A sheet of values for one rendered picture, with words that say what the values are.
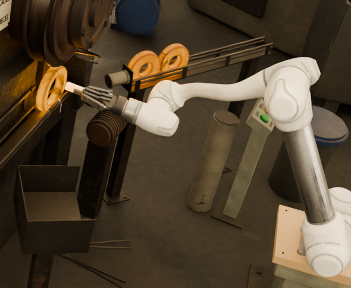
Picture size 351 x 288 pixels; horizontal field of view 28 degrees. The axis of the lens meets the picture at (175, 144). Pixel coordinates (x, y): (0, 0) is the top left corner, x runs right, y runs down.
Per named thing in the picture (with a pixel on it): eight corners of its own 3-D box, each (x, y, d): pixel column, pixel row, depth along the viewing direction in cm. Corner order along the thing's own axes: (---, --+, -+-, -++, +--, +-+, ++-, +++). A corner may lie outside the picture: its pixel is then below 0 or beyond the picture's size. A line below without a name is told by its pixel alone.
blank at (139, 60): (127, 54, 294) (132, 58, 292) (158, 46, 302) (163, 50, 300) (124, 85, 304) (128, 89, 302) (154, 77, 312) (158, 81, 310)
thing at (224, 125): (183, 206, 346) (210, 118, 317) (190, 193, 356) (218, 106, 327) (206, 216, 344) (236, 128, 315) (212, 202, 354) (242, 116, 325)
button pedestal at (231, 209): (208, 219, 342) (245, 114, 308) (222, 192, 362) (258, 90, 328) (240, 232, 340) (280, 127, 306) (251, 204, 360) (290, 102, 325)
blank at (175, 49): (158, 46, 302) (162, 50, 300) (187, 39, 310) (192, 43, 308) (154, 77, 312) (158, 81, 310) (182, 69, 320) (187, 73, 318)
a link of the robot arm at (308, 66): (265, 60, 255) (259, 74, 243) (314, 43, 248) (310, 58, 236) (278, 92, 259) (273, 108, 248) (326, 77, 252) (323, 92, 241)
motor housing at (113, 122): (67, 214, 323) (86, 116, 293) (87, 188, 341) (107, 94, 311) (94, 224, 321) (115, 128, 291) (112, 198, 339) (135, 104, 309)
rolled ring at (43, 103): (70, 58, 266) (62, 55, 267) (47, 78, 251) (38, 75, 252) (63, 100, 276) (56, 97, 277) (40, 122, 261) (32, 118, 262)
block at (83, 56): (54, 102, 291) (62, 51, 278) (63, 94, 298) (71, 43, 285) (78, 111, 290) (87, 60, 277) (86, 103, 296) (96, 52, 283)
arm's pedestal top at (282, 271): (351, 246, 301) (355, 239, 299) (353, 300, 274) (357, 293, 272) (278, 223, 302) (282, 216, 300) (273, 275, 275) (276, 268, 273)
